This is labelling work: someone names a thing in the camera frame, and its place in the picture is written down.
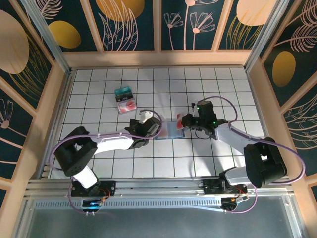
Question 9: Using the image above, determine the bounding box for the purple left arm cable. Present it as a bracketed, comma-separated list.
[49, 108, 163, 216]

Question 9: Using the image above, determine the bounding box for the aluminium corner post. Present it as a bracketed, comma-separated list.
[243, 0, 290, 73]
[20, 0, 73, 75]

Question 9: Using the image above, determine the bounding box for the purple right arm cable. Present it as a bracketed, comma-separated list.
[199, 96, 307, 214]

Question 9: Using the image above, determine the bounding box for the slotted cable duct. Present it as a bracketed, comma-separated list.
[33, 200, 225, 210]

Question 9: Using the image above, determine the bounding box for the aluminium mounting rail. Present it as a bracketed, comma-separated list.
[24, 176, 293, 199]

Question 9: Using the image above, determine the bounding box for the grey frosted panel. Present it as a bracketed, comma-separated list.
[14, 195, 307, 238]

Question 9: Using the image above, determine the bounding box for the red and white card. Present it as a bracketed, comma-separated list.
[118, 99, 137, 114]
[175, 113, 186, 130]

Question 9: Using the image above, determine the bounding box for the aluminium side rail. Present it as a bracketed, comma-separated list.
[244, 65, 284, 177]
[37, 68, 75, 179]

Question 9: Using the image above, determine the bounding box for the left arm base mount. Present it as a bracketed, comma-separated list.
[70, 180, 117, 198]

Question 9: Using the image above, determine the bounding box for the clear plastic card box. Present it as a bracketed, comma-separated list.
[113, 85, 137, 115]

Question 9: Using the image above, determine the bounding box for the black card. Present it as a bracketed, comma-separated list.
[115, 93, 134, 102]

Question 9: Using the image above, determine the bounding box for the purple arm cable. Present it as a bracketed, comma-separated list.
[49, 108, 163, 216]
[199, 96, 307, 214]

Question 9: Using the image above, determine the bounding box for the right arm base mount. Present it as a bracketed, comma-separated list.
[202, 178, 248, 196]

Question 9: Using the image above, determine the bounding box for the teal card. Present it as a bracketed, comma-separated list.
[114, 86, 132, 96]

